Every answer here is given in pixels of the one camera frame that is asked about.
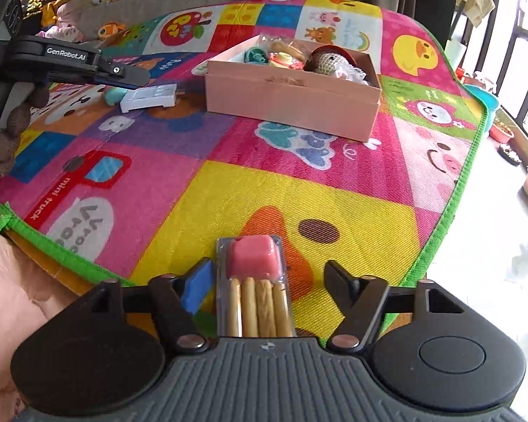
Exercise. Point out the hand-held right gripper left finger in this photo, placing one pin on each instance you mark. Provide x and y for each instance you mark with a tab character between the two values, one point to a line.
198	283

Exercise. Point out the toy burger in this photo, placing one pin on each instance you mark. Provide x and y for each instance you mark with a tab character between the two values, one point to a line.
280	59

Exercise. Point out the colourful artificial flowers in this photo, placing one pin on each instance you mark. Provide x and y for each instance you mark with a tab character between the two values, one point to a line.
33	1

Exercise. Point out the toy bread loaf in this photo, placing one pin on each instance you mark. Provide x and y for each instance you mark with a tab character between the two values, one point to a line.
288	46

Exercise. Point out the colourful cartoon play mat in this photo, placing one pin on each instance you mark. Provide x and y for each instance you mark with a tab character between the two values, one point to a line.
246	184

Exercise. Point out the blue plastic basin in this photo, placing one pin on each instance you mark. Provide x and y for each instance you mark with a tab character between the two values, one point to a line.
488	105

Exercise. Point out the small red plant pot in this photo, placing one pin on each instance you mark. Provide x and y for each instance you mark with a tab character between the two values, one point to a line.
502	132

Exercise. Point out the black window frame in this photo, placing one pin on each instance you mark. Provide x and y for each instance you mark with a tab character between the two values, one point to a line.
508	52

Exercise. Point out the dark round plant pot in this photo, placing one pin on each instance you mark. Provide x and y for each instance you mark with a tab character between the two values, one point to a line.
510	154

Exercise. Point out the breadstick snack pack pink dip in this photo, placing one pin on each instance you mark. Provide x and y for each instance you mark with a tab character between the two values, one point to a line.
255	290

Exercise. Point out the white plastic toy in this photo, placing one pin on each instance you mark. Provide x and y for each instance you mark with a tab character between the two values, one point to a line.
149	96

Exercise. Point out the pink plush toy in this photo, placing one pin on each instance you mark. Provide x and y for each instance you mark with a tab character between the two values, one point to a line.
64	31

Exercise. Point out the crochet doll pink dress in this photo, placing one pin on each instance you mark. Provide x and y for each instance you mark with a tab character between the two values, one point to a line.
330	63

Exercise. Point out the pink clothing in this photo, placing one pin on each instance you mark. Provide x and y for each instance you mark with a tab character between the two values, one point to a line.
9	294

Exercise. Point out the person's left hand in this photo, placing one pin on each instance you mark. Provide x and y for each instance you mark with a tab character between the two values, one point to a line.
6	149

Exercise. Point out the dark curtain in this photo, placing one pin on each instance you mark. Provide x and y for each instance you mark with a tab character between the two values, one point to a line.
427	0

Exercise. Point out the teal plastic toy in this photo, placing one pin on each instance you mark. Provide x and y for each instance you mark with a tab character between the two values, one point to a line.
114	95

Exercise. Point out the orange fish plush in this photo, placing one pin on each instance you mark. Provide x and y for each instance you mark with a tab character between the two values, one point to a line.
108	30

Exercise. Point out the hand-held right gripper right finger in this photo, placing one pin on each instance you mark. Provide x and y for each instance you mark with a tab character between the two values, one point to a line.
339	278

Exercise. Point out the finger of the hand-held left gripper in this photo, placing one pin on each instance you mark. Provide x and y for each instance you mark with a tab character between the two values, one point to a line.
123	77

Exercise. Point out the pink cardboard box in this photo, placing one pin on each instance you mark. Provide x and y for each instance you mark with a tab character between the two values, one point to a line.
290	96

